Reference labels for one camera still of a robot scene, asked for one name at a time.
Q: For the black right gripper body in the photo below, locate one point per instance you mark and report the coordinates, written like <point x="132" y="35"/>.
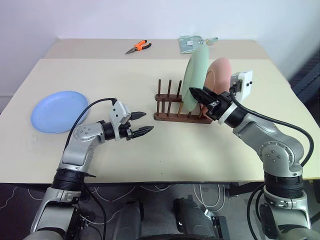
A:
<point x="220" y="105"/>

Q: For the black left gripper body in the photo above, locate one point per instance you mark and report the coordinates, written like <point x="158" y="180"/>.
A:
<point x="124" y="131"/>

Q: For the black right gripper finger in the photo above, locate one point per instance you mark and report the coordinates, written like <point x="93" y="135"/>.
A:
<point x="201" y="96"/>
<point x="212" y="92"/>

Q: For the green plate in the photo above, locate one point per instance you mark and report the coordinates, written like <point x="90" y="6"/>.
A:
<point x="193" y="72"/>

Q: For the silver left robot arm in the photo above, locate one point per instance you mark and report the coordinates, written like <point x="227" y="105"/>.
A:
<point x="82" y="150"/>

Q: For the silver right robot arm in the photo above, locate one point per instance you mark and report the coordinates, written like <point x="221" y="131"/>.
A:
<point x="275" y="150"/>

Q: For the wooden dish rack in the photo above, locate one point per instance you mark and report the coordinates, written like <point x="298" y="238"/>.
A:
<point x="175" y="117"/>

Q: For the pink plate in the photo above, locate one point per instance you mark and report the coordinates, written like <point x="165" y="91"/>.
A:
<point x="218" y="75"/>

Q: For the small clear plastic wrapper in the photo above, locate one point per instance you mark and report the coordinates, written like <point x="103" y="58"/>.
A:
<point x="212" y="40"/>

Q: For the clear bag with green cloth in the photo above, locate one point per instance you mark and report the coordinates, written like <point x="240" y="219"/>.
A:
<point x="188" y="45"/>

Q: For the blue plate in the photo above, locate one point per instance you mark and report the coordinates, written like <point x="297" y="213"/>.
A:
<point x="60" y="112"/>

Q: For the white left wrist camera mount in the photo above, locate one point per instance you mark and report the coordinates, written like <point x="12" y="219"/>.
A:
<point x="118" y="112"/>

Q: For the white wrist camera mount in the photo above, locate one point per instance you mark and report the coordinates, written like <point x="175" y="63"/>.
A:
<point x="246" y="83"/>
<point x="118" y="112"/>

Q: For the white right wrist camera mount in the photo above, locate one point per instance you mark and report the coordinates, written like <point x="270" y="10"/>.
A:
<point x="246" y="83"/>

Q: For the black table frame bar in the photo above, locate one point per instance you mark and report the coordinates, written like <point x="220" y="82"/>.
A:
<point x="245" y="188"/>

